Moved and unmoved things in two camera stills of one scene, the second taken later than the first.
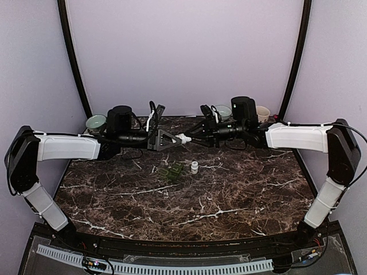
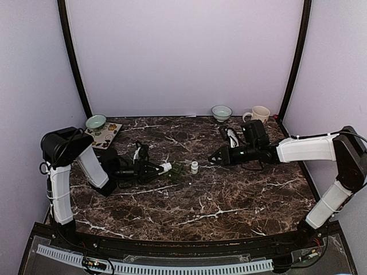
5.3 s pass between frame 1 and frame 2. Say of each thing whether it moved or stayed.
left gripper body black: moved
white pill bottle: moved
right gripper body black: moved
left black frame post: stayed
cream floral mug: stayed
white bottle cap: stayed
